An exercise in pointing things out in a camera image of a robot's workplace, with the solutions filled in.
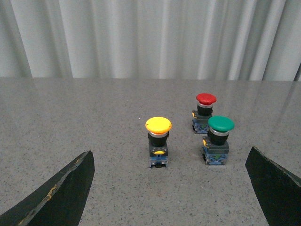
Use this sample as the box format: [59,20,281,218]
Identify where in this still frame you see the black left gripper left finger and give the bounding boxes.
[0,151,95,226]

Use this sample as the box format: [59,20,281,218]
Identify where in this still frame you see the green mushroom push button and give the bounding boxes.
[202,116,235,165]

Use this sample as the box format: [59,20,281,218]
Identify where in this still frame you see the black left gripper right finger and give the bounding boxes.
[246,146,301,226]

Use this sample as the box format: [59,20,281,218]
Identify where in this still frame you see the yellow mushroom push button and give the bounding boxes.
[145,116,172,168]

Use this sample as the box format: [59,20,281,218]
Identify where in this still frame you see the red mushroom push button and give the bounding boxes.
[192,93,217,134]

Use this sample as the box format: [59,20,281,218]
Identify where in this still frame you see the white pleated curtain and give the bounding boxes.
[0,0,301,81]

